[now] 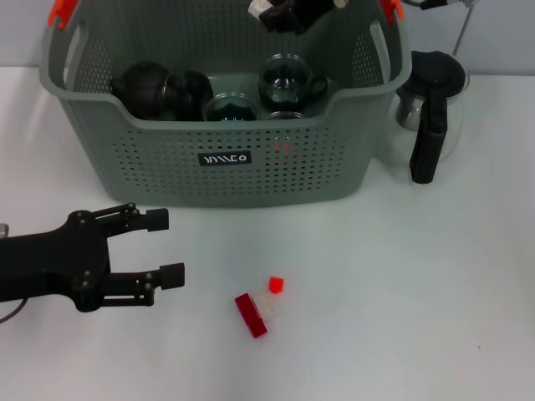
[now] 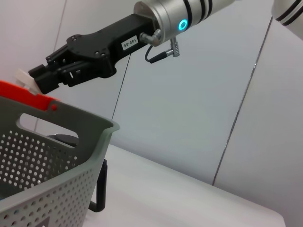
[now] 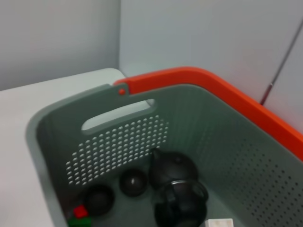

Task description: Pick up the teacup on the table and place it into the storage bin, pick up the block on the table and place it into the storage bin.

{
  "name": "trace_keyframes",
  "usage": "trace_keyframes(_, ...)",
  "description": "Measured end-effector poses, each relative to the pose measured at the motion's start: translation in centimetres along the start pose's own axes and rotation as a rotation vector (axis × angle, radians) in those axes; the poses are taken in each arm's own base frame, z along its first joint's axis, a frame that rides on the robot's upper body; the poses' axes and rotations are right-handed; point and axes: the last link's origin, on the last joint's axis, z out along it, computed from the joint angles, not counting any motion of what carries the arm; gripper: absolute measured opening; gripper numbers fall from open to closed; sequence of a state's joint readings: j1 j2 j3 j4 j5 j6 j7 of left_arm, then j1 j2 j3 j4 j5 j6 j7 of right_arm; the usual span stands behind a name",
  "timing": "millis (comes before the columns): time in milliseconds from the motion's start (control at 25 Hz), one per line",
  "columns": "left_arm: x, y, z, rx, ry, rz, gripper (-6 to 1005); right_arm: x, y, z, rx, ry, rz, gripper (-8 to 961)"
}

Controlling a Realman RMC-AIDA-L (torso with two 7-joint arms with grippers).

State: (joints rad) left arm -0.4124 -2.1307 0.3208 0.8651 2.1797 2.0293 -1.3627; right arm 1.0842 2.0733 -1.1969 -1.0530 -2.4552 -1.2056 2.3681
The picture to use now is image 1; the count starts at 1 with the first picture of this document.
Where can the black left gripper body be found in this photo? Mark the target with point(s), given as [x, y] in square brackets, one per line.
[50, 263]

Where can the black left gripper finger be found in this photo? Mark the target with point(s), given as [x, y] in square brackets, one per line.
[173, 275]
[158, 219]

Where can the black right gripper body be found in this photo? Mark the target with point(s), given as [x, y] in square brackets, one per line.
[313, 10]

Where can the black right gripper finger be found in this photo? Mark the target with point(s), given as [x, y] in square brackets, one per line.
[292, 27]
[276, 14]

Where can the glass teacup with black holder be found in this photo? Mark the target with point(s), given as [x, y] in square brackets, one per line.
[232, 108]
[190, 94]
[284, 89]
[286, 115]

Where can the dark red toy brick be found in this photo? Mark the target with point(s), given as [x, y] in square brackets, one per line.
[251, 315]

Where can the small orange toy brick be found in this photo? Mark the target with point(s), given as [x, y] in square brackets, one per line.
[276, 285]

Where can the orange wedge toy brick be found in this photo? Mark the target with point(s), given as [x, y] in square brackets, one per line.
[284, 148]

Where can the grey perforated storage basket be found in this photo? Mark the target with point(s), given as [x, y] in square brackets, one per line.
[313, 184]

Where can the black clay teapot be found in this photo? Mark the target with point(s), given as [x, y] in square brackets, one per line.
[142, 89]

